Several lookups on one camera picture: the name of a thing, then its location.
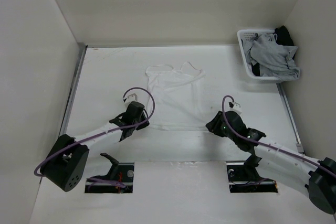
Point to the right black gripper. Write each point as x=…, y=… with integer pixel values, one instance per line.
x=213, y=125

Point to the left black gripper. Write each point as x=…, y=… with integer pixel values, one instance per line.
x=143, y=125

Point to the white tank top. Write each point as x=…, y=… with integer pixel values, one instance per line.
x=178, y=97

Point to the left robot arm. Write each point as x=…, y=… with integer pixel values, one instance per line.
x=66, y=161

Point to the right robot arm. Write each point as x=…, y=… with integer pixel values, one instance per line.
x=314, y=178

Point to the grey tank top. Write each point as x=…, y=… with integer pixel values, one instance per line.
x=268, y=59

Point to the black tank top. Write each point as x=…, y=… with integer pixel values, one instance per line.
x=283, y=36

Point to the white plastic laundry basket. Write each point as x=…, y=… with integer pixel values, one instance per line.
x=246, y=34

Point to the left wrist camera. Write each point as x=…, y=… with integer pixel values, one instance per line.
x=130, y=98

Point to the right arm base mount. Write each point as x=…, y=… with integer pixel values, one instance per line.
x=243, y=177

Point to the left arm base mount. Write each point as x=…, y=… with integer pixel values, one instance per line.
x=107, y=175

